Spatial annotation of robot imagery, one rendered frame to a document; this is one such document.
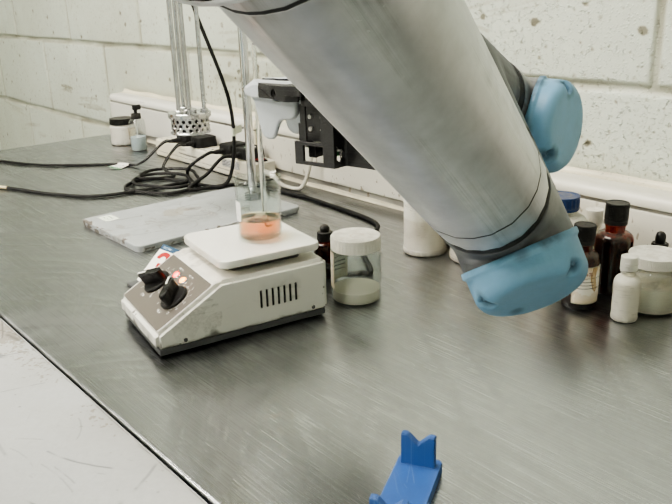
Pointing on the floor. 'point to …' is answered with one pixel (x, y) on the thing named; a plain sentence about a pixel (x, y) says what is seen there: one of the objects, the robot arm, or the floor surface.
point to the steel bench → (336, 362)
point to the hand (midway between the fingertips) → (256, 83)
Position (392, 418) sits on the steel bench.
